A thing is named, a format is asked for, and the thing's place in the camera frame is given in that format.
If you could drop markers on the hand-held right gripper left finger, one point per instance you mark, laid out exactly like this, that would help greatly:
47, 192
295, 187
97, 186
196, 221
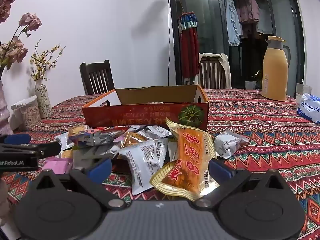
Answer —
100, 168

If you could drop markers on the chair with draped cloth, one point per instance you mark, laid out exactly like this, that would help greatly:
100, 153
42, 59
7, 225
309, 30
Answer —
227, 65

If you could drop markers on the yellow flower branches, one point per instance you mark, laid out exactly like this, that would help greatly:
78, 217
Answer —
41, 62

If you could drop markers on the light blue hanging garment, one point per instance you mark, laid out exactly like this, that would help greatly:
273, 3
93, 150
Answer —
232, 20

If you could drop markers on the red patterned tablecloth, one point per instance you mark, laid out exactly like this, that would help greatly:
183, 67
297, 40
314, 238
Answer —
262, 135

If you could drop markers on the clear jar with white lid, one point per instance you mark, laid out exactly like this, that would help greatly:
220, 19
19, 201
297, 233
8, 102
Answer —
30, 117

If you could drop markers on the red tassel hanging decoration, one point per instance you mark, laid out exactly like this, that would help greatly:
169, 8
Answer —
190, 45

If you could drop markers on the dark wooden chair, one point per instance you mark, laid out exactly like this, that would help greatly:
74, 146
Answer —
97, 77

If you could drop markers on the brown wooden chair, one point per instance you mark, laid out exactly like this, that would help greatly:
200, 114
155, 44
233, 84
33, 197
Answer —
212, 75

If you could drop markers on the pink vase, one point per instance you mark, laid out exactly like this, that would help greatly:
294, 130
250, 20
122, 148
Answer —
5, 115

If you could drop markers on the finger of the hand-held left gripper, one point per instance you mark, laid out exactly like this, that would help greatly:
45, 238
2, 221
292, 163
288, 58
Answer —
48, 150
18, 139

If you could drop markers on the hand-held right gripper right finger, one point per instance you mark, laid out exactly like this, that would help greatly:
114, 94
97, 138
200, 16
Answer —
218, 167

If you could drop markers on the yellow thermos jug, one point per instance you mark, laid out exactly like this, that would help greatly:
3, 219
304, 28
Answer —
275, 75

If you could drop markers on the pink artificial flowers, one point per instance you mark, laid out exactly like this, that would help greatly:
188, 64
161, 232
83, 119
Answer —
30, 21

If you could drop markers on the white blue tissue pack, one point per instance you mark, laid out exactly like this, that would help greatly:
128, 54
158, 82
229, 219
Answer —
310, 107

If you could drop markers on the pile of snack packets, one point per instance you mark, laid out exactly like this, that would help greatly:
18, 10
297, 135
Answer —
143, 160

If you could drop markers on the black framed sliding glass door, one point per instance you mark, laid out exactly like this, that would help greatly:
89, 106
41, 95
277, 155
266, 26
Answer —
282, 25

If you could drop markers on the white hanging garment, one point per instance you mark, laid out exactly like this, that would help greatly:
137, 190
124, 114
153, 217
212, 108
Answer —
265, 26

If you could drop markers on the floral print vase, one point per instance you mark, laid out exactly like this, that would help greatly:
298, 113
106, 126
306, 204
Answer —
43, 100

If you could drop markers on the pink hanging garment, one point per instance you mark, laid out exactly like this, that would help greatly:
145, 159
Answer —
248, 8

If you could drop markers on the orange cardboard box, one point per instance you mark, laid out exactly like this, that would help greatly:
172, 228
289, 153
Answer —
140, 115

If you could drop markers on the orange snack packet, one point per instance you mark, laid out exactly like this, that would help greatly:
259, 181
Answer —
190, 155

